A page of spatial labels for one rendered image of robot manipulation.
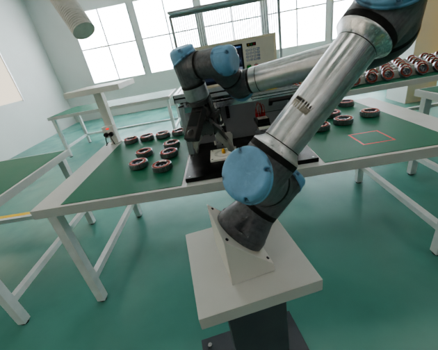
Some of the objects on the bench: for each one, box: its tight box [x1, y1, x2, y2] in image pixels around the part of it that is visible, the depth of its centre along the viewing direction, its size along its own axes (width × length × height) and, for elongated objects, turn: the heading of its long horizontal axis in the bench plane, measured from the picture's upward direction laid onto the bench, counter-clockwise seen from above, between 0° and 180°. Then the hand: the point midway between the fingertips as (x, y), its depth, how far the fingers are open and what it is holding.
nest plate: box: [210, 147, 236, 163], centre depth 137 cm, size 15×15×1 cm
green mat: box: [307, 101, 438, 163], centre depth 155 cm, size 94×61×1 cm, turn 19°
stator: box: [334, 115, 354, 126], centre depth 155 cm, size 11×11×4 cm
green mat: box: [60, 133, 189, 205], centre depth 162 cm, size 94×61×1 cm, turn 19°
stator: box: [129, 158, 149, 170], centre depth 148 cm, size 11×11×4 cm
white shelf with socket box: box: [63, 78, 135, 146], centre depth 184 cm, size 35×37×46 cm
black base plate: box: [186, 135, 319, 183], centre depth 139 cm, size 47×64×2 cm
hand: (214, 154), depth 88 cm, fingers open, 14 cm apart
